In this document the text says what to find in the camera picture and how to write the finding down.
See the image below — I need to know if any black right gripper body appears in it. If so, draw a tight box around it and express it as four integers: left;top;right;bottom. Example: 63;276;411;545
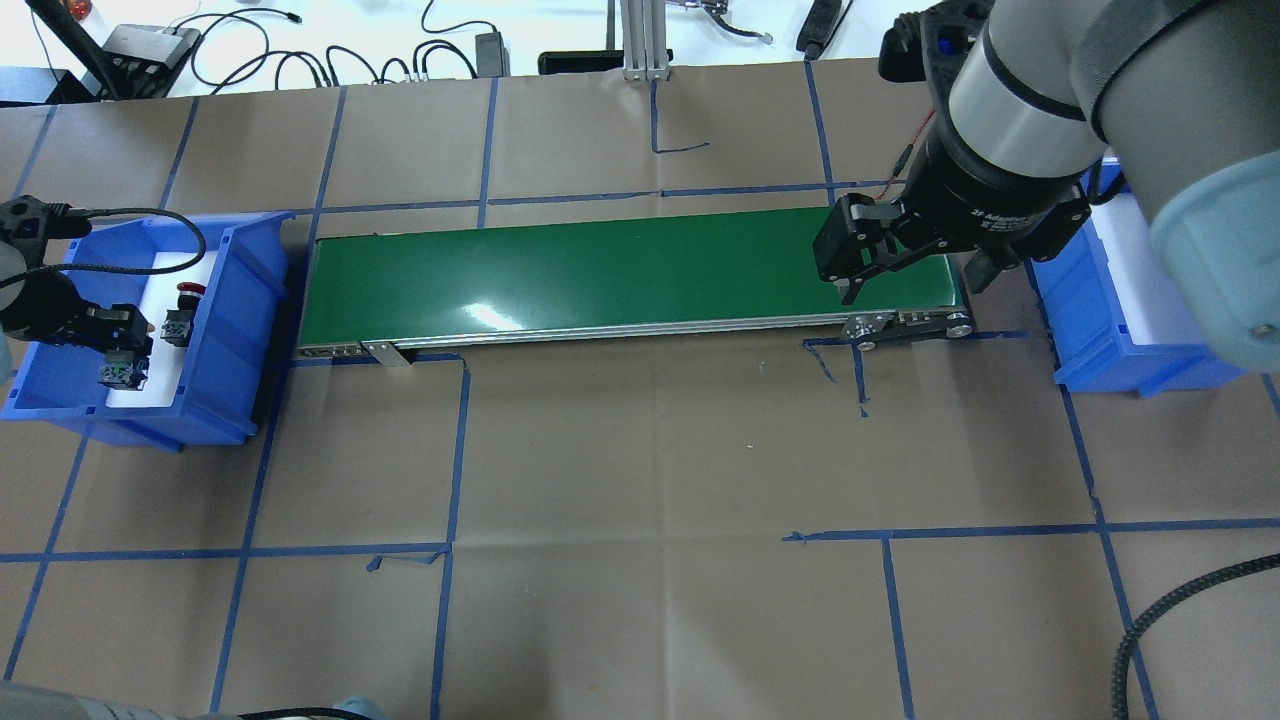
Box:
812;120;1091;286

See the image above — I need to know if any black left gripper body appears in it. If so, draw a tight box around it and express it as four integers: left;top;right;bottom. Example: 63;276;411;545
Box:
1;273;154;355

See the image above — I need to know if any red push button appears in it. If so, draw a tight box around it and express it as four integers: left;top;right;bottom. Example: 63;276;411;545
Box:
160;281;207;348

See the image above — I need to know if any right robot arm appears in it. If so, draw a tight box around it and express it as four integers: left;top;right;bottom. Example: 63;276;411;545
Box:
812;1;1279;373

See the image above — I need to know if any blue source bin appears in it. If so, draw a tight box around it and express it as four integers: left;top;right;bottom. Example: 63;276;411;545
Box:
3;211;293;452

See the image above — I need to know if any green conveyor belt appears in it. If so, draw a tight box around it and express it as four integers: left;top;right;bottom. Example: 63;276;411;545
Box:
296;208;972;357

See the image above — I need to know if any white foam pad source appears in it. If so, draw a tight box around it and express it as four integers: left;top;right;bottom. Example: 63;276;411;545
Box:
105;252;211;409

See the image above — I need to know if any blue destination bin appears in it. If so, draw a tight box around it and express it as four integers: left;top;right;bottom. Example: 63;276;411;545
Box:
1030;188;1245;398

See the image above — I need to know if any white foam pad destination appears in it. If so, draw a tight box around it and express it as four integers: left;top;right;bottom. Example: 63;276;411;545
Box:
1091;192;1206;346

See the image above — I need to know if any black power adapter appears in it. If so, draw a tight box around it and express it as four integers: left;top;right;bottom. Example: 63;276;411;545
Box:
474;31;511;78

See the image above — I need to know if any red black conveyor wire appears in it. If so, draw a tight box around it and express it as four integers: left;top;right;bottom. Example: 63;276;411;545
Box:
881;108;940;201

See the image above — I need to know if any black braided left cable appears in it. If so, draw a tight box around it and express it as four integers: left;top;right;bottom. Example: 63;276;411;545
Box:
0;196;207;291

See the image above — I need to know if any black braided cable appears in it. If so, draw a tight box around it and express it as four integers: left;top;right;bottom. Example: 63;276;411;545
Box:
0;196;207;291
1112;553;1280;720

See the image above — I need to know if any aluminium profile post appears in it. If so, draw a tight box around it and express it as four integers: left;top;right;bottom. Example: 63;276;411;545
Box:
620;0;671;82

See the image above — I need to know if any black braided right cable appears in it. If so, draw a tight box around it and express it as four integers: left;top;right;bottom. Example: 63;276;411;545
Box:
1112;553;1280;720

